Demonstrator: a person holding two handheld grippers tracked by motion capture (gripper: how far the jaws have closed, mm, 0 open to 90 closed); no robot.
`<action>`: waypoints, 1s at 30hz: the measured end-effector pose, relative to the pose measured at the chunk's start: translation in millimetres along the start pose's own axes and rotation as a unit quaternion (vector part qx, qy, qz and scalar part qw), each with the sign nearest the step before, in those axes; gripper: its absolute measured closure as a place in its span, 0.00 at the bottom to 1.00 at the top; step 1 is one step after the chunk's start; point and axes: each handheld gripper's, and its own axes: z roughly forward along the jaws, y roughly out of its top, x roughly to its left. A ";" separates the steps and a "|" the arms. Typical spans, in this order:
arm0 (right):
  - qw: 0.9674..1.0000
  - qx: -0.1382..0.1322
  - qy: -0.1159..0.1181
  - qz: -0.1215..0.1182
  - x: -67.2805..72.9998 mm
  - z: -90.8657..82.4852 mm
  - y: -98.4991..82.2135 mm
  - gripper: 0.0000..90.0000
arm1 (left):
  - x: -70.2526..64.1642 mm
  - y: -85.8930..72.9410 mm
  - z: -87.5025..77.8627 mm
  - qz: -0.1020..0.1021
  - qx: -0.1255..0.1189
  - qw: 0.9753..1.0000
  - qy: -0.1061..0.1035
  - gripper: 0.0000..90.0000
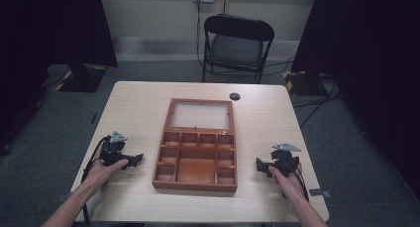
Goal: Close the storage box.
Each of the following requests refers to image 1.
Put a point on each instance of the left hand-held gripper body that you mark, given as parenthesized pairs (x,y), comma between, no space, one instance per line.
(110,152)

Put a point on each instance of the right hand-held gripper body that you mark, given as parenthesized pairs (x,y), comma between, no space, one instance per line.
(285,161)

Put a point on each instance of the wooden compartment box with lid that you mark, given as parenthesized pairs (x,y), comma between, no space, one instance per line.
(198,161)

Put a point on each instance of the person's left hand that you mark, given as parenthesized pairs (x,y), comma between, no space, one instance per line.
(97,174)

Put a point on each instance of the person's right hand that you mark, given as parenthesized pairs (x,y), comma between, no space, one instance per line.
(290,185)

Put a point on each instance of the black tape strip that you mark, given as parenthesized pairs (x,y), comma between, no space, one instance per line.
(320,192)

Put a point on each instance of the black stand base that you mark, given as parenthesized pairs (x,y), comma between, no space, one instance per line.
(305,83)
(82,78)

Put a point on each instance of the black folding chair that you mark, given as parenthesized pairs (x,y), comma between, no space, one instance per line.
(236,48)

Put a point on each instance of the dark curtain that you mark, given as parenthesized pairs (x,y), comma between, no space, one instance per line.
(49,28)
(369,55)

